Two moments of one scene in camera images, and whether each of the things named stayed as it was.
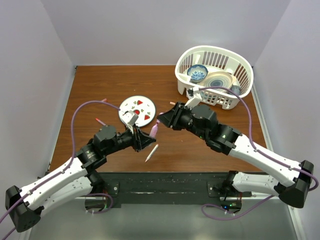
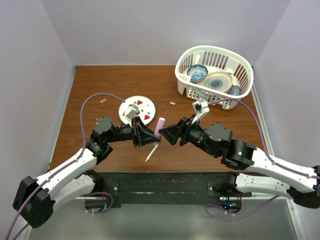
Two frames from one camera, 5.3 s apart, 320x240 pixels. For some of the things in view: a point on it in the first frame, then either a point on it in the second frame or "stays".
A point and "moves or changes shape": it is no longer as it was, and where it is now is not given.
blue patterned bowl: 197,73 stays
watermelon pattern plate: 143,107 stays
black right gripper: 171,118 → 171,132
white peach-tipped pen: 152,152 stays
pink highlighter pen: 154,129 moves or changes shape
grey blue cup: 236,88 stays
